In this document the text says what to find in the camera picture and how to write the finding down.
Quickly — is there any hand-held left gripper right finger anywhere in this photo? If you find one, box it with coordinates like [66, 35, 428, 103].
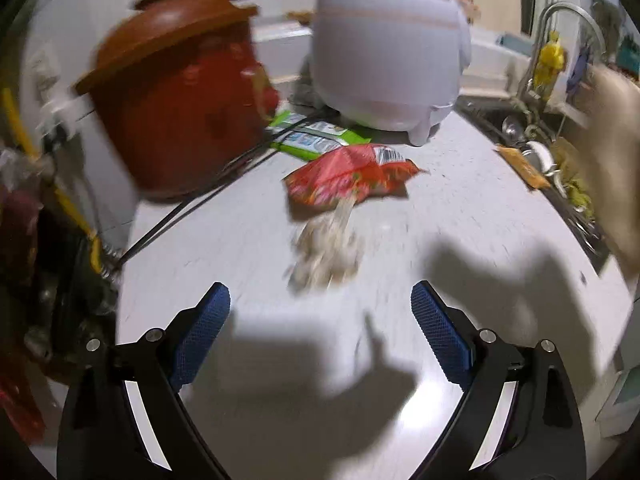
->
[410, 281, 587, 480]

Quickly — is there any metal faucet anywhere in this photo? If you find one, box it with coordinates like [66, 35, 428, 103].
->
[519, 2, 609, 112]

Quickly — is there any red clay pot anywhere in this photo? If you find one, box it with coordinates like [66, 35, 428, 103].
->
[94, 20, 282, 202]

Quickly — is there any red snack packet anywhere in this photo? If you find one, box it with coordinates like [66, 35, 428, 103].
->
[283, 143, 429, 212]

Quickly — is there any brown clay pot lid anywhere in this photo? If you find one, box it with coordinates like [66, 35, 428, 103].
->
[74, 0, 262, 97]

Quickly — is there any white bowl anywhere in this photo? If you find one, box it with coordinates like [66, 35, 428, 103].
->
[524, 140, 557, 172]

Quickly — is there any black power cable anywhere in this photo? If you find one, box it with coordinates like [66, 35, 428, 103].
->
[117, 140, 281, 267]
[120, 114, 323, 261]

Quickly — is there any white power adapter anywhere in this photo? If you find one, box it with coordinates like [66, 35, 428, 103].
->
[29, 94, 97, 137]

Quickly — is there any steel sink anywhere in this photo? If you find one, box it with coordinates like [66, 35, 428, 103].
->
[464, 99, 617, 272]

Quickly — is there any beige tissue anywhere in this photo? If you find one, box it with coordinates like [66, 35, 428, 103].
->
[286, 200, 364, 294]

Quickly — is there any orange wrapper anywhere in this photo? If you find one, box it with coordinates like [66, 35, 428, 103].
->
[494, 143, 552, 192]

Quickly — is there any green wrapper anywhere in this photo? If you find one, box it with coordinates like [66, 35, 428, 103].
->
[267, 111, 374, 162]

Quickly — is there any pale beige object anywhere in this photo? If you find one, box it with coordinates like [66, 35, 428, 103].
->
[584, 67, 640, 282]

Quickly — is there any yellow bottle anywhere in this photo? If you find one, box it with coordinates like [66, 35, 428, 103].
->
[532, 32, 566, 94]

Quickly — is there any white rice cooker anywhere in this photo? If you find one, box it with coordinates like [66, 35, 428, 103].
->
[309, 0, 474, 148]

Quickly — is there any yellow gas pipe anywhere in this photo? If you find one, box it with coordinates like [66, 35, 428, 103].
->
[0, 87, 104, 272]

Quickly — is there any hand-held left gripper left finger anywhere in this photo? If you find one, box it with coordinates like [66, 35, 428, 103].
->
[56, 282, 232, 480]

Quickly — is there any metal spoon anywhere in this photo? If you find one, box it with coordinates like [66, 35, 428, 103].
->
[501, 114, 527, 139]

